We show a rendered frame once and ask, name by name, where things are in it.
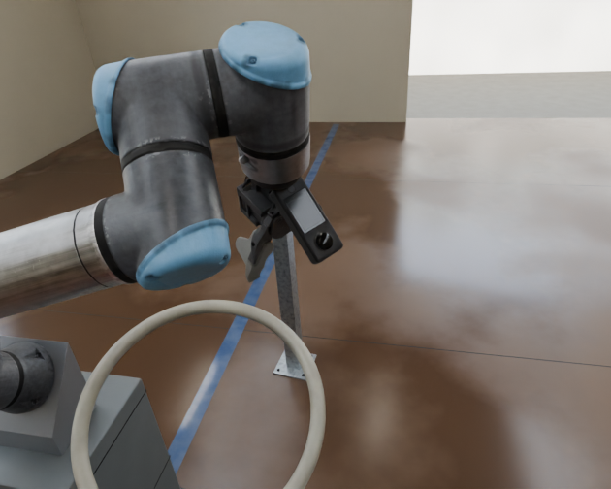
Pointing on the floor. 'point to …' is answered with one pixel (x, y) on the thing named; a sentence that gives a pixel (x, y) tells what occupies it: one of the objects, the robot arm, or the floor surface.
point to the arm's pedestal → (29, 465)
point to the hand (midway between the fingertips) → (289, 259)
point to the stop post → (287, 365)
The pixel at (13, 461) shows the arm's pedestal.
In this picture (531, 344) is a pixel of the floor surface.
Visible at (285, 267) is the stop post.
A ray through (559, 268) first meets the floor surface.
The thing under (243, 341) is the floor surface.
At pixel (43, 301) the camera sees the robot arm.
